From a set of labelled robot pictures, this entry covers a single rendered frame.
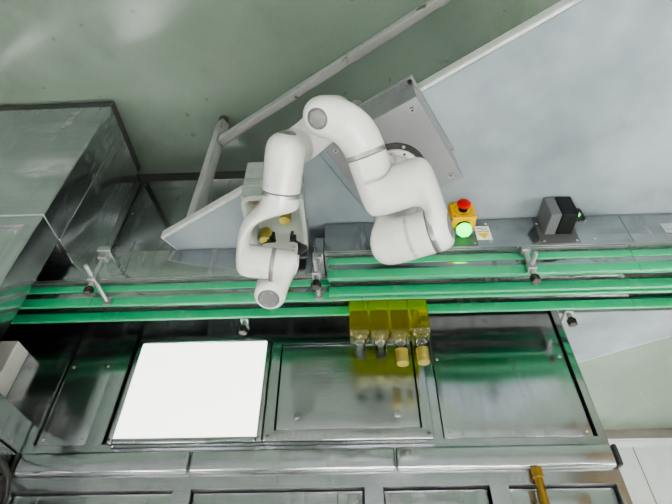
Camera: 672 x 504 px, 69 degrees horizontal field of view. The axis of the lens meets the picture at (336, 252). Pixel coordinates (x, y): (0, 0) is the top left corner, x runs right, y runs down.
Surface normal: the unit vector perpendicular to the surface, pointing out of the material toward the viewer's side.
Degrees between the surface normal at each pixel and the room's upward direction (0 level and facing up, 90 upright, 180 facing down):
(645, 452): 90
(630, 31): 0
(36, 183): 90
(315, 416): 91
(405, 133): 5
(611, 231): 90
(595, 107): 0
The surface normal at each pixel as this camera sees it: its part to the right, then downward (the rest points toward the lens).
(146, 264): -0.04, -0.69
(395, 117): -0.07, 0.69
